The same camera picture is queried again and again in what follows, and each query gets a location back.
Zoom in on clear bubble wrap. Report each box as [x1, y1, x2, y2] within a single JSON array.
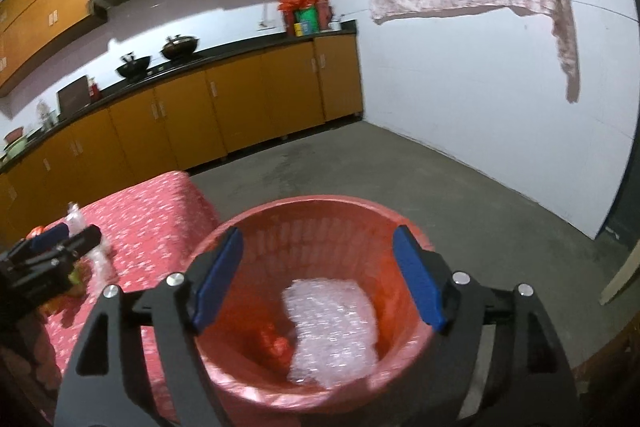
[[282, 277, 378, 389]]

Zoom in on lower wooden kitchen cabinets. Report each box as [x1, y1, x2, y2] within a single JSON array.
[[1, 20, 363, 247]]

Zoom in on orange-red plastic bag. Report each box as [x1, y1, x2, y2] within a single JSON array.
[[26, 227, 44, 239]]

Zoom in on white plastic bag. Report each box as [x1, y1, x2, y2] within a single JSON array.
[[65, 202, 118, 291]]

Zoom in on green plastic bag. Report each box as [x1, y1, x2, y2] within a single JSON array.
[[42, 269, 87, 317]]

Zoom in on stacked bowls on counter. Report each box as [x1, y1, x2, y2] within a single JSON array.
[[4, 127, 27, 159]]

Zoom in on wooden chair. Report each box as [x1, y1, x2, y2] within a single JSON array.
[[573, 314, 640, 427]]

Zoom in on glass jar on counter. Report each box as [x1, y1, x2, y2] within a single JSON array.
[[36, 100, 58, 131]]

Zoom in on red plastic basket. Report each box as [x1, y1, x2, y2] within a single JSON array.
[[198, 195, 432, 421]]

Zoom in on brown cutting board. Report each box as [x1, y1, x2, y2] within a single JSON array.
[[56, 76, 91, 120]]

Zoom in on red bottle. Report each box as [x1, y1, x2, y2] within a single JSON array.
[[88, 78, 101, 103]]

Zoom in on black wok with utensil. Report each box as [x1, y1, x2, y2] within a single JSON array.
[[116, 53, 151, 81]]

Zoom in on black wok with lid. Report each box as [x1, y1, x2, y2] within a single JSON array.
[[160, 35, 198, 63]]

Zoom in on green box on counter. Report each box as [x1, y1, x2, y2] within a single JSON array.
[[295, 5, 320, 36]]

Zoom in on red bag on counter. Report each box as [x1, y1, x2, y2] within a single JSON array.
[[278, 0, 333, 37]]

